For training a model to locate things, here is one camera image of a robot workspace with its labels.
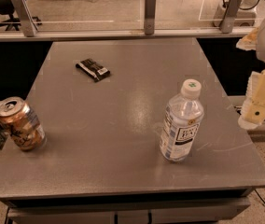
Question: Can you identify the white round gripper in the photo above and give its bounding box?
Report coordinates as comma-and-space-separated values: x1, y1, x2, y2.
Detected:
236, 19, 265, 130

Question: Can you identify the clear plastic water bottle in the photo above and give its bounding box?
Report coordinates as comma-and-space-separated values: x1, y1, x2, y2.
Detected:
160, 79, 204, 161

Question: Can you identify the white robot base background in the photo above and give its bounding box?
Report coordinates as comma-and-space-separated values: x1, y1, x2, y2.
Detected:
213, 0, 260, 27

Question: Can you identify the orange soda can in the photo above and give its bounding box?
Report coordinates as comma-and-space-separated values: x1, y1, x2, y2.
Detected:
0, 96, 46, 151

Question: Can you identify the black snack packet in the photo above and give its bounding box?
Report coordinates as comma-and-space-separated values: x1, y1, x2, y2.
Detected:
76, 58, 111, 82

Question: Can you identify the right metal rail bracket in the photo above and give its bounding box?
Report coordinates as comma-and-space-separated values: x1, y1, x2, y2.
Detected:
219, 0, 242, 34

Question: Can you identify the metal rail bracket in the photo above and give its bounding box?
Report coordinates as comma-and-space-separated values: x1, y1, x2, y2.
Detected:
144, 0, 156, 35
11, 0, 37, 37
219, 0, 242, 34

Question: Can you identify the middle metal rail bracket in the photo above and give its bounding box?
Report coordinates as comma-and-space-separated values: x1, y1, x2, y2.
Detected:
144, 0, 156, 35

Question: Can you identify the left metal rail bracket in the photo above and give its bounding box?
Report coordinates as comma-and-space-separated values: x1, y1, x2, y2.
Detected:
11, 0, 37, 37

